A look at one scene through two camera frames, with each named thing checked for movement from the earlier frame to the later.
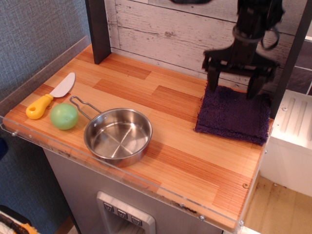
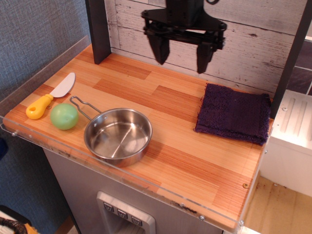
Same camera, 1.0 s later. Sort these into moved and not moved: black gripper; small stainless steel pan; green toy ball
Moved: black gripper
Not moved: green toy ball; small stainless steel pan
